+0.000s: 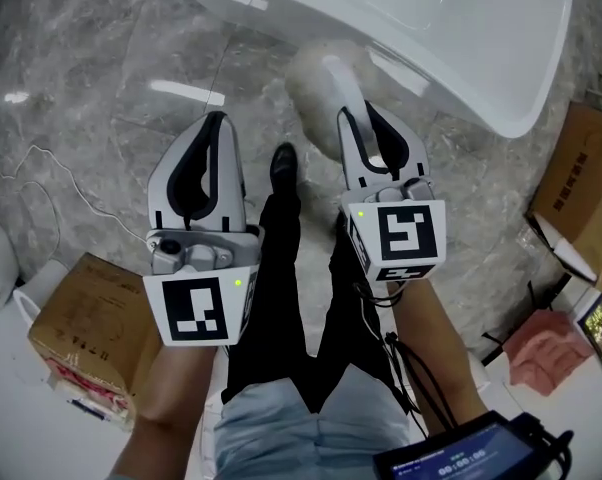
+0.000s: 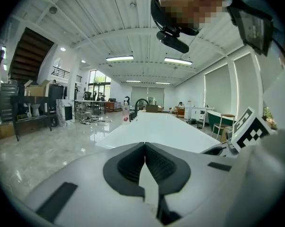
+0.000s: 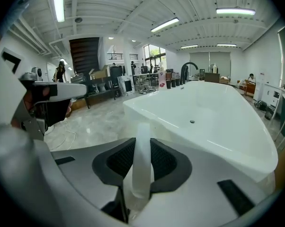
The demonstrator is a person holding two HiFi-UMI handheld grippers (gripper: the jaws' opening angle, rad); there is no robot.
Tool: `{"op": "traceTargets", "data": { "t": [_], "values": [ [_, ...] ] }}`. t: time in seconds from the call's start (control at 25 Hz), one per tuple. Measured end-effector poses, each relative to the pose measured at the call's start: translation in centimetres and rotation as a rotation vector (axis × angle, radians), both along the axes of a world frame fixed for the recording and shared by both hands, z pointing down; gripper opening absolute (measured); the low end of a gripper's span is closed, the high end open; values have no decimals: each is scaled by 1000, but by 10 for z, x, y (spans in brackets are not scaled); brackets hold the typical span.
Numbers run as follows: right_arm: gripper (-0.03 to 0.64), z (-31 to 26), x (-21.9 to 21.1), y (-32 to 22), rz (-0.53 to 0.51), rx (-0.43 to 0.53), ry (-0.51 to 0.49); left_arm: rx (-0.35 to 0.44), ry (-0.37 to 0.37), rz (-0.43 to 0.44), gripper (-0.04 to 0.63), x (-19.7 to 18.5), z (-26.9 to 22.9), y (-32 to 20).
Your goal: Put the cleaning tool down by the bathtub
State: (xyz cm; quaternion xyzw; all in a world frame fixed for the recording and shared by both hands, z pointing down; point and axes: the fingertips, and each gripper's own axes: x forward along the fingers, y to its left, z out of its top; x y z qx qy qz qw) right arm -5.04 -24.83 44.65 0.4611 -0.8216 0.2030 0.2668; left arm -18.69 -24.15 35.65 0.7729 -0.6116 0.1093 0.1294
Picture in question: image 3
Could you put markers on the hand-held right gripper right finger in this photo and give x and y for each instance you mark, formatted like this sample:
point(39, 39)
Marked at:
point(204, 174)

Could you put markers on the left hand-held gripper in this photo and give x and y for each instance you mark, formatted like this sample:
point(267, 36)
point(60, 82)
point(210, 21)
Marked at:
point(5, 91)

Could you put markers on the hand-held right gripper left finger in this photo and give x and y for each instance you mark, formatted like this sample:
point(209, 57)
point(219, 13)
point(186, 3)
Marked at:
point(81, 174)

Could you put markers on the white translucent cleaning tool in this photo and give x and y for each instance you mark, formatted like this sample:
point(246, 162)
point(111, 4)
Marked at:
point(142, 155)

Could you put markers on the white bathtub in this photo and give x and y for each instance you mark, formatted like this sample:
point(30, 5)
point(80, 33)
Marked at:
point(218, 107)

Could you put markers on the person's left hand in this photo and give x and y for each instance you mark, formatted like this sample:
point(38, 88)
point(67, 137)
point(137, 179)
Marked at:
point(29, 102)

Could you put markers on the dark wooden bench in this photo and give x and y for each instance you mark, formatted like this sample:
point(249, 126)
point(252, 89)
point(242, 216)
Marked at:
point(97, 96)

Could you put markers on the white toilet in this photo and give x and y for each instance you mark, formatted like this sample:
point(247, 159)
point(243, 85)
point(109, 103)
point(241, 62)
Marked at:
point(101, 87)

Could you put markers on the cardboard box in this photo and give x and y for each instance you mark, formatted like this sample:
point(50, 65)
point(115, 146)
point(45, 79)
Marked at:
point(100, 72)

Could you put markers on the white round appliance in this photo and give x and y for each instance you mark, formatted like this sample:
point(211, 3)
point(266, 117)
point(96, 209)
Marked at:
point(36, 72)

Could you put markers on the dark brown staircase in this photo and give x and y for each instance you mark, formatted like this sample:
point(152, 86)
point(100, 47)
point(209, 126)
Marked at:
point(84, 53)

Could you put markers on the black cabinet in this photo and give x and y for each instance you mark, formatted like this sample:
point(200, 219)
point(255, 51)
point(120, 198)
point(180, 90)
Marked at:
point(115, 75)

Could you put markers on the black balcony railing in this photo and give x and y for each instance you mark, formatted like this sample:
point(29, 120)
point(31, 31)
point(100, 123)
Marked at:
point(115, 56)

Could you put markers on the marble pattern slab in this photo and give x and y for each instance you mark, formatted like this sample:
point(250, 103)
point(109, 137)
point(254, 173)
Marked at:
point(126, 84)

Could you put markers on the round ceiling speaker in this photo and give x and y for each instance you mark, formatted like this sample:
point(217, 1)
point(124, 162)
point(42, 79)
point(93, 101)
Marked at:
point(78, 20)

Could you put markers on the brown wooden board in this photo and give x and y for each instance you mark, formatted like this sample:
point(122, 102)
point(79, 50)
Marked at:
point(284, 171)

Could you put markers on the long ceiling light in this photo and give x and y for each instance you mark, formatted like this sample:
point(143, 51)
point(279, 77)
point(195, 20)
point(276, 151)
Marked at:
point(226, 45)
point(189, 46)
point(59, 1)
point(235, 11)
point(165, 24)

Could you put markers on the black bag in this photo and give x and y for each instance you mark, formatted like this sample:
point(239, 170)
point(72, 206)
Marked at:
point(260, 104)

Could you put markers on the black bin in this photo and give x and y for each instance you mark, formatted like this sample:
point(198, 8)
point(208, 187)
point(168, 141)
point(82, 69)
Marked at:
point(270, 113)

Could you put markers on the large window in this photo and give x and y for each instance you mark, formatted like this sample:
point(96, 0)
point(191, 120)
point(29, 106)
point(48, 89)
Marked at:
point(154, 54)

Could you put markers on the black curved faucet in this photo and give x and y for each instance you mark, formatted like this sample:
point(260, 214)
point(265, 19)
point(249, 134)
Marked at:
point(184, 72)

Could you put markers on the white vanity cabinet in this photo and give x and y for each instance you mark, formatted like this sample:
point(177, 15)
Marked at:
point(273, 94)

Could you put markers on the white bottle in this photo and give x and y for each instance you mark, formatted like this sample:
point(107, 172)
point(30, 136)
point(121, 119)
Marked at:
point(215, 68)

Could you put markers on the white frame chair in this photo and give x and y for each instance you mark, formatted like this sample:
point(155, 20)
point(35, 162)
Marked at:
point(284, 133)

